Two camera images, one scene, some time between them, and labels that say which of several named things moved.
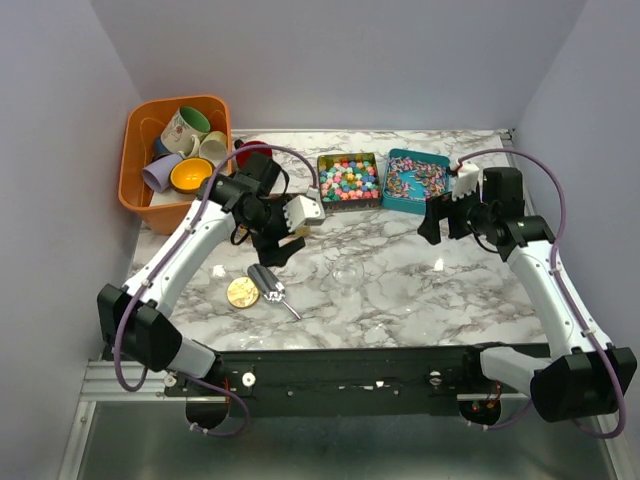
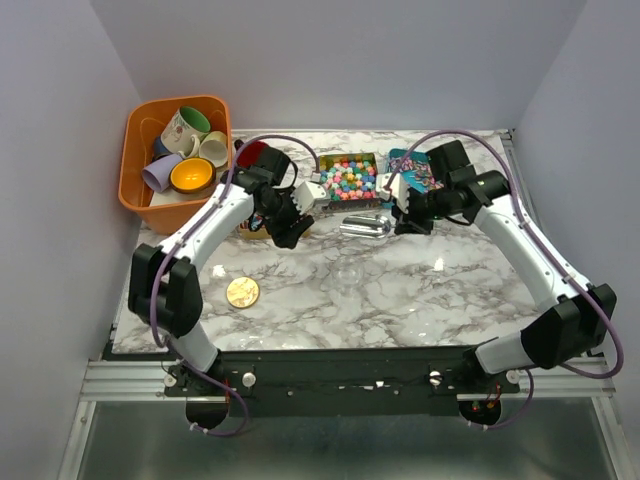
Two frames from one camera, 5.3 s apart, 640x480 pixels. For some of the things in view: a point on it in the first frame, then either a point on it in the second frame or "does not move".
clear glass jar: [348, 275] does not move
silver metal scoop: [269, 286] → [365, 226]
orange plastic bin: [145, 124] does not move
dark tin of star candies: [349, 181] does not move
